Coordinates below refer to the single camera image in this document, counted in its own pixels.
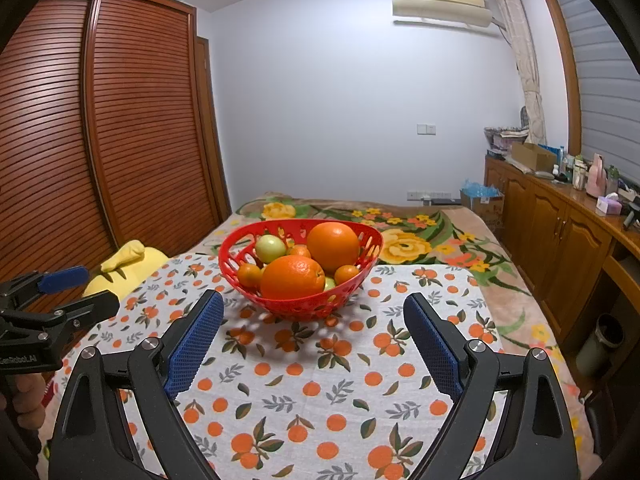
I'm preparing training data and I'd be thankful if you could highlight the window with grey blinds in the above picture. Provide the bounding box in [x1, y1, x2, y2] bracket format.
[535, 0, 640, 176]

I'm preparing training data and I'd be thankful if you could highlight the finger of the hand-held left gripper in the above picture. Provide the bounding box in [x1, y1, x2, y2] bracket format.
[30, 290, 121, 341]
[0, 266, 91, 311]

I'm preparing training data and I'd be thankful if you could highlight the beige curtain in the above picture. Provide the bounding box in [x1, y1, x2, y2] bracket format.
[490, 0, 547, 146]

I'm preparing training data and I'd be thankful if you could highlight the slatted wooden wardrobe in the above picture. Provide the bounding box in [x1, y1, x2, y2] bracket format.
[0, 0, 232, 281]

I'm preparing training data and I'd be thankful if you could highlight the person's left hand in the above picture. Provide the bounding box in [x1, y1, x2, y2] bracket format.
[9, 372, 52, 417]

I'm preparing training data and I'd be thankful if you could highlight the grey trash bin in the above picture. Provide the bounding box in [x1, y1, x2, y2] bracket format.
[575, 312, 625, 376]

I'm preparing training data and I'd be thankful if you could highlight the wooden sideboard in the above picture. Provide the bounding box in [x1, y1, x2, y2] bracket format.
[484, 155, 640, 356]

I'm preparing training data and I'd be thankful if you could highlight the large orange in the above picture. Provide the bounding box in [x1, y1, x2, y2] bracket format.
[306, 222, 362, 275]
[260, 255, 327, 301]

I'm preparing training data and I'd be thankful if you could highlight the yellow plush toy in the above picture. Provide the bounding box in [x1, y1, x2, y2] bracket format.
[82, 240, 170, 297]

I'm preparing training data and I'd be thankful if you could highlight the orange-print white tablecloth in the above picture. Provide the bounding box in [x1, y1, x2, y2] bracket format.
[45, 252, 506, 480]

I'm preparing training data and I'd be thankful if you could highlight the pink bottle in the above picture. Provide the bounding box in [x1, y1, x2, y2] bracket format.
[586, 152, 607, 198]

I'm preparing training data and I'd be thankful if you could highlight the cardboard box with blue bags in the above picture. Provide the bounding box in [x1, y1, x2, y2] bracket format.
[460, 178, 505, 233]

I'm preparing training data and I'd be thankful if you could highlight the red perforated plastic basket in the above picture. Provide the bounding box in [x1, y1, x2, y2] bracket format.
[218, 218, 384, 322]

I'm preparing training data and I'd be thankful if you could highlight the pink tissue pack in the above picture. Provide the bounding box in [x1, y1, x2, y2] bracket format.
[596, 192, 623, 216]

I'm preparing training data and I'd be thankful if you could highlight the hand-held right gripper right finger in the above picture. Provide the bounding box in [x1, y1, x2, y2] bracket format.
[403, 292, 581, 480]

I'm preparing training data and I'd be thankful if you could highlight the pile of papers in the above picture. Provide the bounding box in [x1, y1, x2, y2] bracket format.
[483, 126, 528, 153]

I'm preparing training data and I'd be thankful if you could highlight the group of small bottles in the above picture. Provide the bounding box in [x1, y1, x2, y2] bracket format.
[552, 146, 588, 190]

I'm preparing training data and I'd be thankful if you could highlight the floral blanket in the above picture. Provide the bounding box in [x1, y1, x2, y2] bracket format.
[190, 191, 586, 461]

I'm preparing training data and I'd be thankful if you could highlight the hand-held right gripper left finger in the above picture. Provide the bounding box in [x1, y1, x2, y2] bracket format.
[47, 289, 225, 480]

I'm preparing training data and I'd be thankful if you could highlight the green apple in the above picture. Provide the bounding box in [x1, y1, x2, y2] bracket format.
[255, 234, 288, 264]

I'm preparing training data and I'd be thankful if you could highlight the cream air conditioner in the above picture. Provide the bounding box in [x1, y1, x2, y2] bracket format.
[391, 0, 493, 28]

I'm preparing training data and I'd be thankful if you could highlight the black tripod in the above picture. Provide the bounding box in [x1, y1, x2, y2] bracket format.
[620, 185, 640, 231]

